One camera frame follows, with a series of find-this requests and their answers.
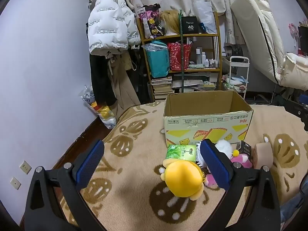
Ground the plastic bag of toys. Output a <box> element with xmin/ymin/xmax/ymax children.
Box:
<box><xmin>80</xmin><ymin>85</ymin><xmax>118</xmax><ymax>129</ymax></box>

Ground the wall outlet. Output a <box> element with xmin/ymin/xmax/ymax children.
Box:
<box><xmin>20</xmin><ymin>160</ymin><xmax>32</xmax><ymax>174</ymax></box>
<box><xmin>10</xmin><ymin>177</ymin><xmax>22</xmax><ymax>190</ymax></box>

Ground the small black box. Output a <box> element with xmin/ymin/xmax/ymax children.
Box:
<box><xmin>236</xmin><ymin>141</ymin><xmax>252</xmax><ymax>160</ymax></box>

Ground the wooden shelf unit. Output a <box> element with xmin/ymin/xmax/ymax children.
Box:
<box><xmin>137</xmin><ymin>11</ymin><xmax>222</xmax><ymax>103</ymax></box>

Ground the beige tissue pack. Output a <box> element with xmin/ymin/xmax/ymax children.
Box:
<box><xmin>253</xmin><ymin>142</ymin><xmax>273</xmax><ymax>170</ymax></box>

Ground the green pole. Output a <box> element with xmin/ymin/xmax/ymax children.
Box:
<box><xmin>177</xmin><ymin>9</ymin><xmax>186</xmax><ymax>94</ymax></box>

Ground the pile of papers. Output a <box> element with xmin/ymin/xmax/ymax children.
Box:
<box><xmin>172</xmin><ymin>73</ymin><xmax>217</xmax><ymax>92</ymax></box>

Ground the green tissue packet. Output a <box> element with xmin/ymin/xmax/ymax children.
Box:
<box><xmin>166</xmin><ymin>144</ymin><xmax>198</xmax><ymax>162</ymax></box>

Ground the black hanging garment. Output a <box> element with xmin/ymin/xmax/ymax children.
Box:
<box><xmin>90</xmin><ymin>52</ymin><xmax>117</xmax><ymax>106</ymax></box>

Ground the yellow plush toy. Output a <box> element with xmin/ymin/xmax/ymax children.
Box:
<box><xmin>160</xmin><ymin>159</ymin><xmax>206</xmax><ymax>201</ymax></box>

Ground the white plastic bag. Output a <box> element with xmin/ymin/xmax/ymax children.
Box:
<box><xmin>192</xmin><ymin>0</ymin><xmax>217</xmax><ymax>34</ymax></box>

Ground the blonde wig on head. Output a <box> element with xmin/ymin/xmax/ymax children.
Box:
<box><xmin>160</xmin><ymin>10</ymin><xmax>181</xmax><ymax>36</ymax></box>

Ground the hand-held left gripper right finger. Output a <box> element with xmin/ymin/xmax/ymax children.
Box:
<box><xmin>200</xmin><ymin>139</ymin><xmax>282</xmax><ymax>231</ymax></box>

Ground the floral printed bag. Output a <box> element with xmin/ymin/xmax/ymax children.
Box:
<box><xmin>138</xmin><ymin>3</ymin><xmax>166</xmax><ymax>39</ymax></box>

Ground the teal shopping bag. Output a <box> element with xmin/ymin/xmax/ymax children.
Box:
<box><xmin>142</xmin><ymin>41</ymin><xmax>170</xmax><ymax>79</ymax></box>

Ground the beige patterned blanket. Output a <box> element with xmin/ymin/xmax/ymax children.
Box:
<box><xmin>55</xmin><ymin>100</ymin><xmax>308</xmax><ymax>231</ymax></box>

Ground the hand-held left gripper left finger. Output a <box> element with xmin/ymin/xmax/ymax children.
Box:
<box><xmin>25</xmin><ymin>140</ymin><xmax>105</xmax><ymax>231</ymax></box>

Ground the cream mattress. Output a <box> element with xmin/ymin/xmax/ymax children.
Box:
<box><xmin>230</xmin><ymin>0</ymin><xmax>289</xmax><ymax>87</ymax></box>

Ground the white rolling cart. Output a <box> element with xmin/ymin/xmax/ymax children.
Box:
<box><xmin>223</xmin><ymin>56</ymin><xmax>251</xmax><ymax>100</ymax></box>

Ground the stack of books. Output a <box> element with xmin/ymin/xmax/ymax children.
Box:
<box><xmin>151</xmin><ymin>76</ymin><xmax>175</xmax><ymax>100</ymax></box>

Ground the group of cosmetic bottles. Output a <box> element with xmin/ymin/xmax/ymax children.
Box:
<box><xmin>195</xmin><ymin>48</ymin><xmax>219</xmax><ymax>69</ymax></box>

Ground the black metal frame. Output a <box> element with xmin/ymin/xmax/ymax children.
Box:
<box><xmin>272</xmin><ymin>84</ymin><xmax>308</xmax><ymax>126</ymax></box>

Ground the black sign card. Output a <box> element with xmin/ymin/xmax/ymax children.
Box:
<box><xmin>181</xmin><ymin>16</ymin><xmax>202</xmax><ymax>34</ymax></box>

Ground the white-haired plush doll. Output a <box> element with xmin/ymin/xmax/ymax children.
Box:
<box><xmin>194</xmin><ymin>139</ymin><xmax>233</xmax><ymax>171</ymax></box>

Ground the printed cardboard box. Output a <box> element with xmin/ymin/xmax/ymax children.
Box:
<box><xmin>163</xmin><ymin>91</ymin><xmax>254</xmax><ymax>150</ymax></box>

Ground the beige hanging garment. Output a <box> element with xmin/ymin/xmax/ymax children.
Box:
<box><xmin>107</xmin><ymin>50</ymin><xmax>141</xmax><ymax>117</ymax></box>

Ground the pink flower decoration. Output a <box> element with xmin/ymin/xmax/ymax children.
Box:
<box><xmin>289</xmin><ymin>23</ymin><xmax>308</xmax><ymax>56</ymax></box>

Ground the cream cushion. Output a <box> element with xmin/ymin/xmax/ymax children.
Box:
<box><xmin>279</xmin><ymin>52</ymin><xmax>308</xmax><ymax>92</ymax></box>

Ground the person's leg in jeans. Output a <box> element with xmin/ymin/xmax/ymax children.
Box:
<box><xmin>280</xmin><ymin>174</ymin><xmax>308</xmax><ymax>231</ymax></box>

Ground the pink plush bear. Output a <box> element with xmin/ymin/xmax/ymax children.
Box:
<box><xmin>204</xmin><ymin>150</ymin><xmax>253</xmax><ymax>188</ymax></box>

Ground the white puffer jacket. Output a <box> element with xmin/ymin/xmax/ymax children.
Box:
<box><xmin>87</xmin><ymin>0</ymin><xmax>141</xmax><ymax>56</ymax></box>

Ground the red patterned bag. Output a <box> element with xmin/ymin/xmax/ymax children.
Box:
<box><xmin>168</xmin><ymin>42</ymin><xmax>192</xmax><ymax>71</ymax></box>

